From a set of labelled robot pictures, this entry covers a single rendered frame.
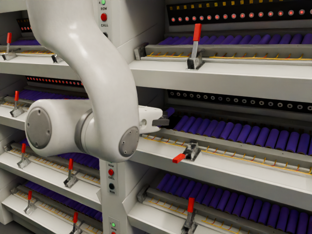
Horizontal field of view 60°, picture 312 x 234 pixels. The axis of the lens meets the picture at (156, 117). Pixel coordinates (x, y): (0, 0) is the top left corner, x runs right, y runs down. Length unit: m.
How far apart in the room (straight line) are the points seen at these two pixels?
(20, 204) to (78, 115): 0.94
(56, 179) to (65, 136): 0.62
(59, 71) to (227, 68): 0.49
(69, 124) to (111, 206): 0.46
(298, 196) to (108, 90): 0.40
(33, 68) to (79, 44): 0.59
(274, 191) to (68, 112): 0.40
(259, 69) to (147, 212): 0.48
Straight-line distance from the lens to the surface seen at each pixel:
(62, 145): 0.40
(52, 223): 1.16
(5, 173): 1.36
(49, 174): 1.06
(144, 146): 0.69
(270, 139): 0.64
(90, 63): 0.35
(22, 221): 1.40
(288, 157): 0.59
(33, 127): 0.43
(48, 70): 0.88
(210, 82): 0.56
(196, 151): 0.62
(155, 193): 0.79
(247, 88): 0.54
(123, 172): 0.74
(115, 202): 0.81
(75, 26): 0.38
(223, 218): 0.72
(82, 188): 0.93
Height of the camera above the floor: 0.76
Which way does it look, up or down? 15 degrees down
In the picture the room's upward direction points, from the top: straight up
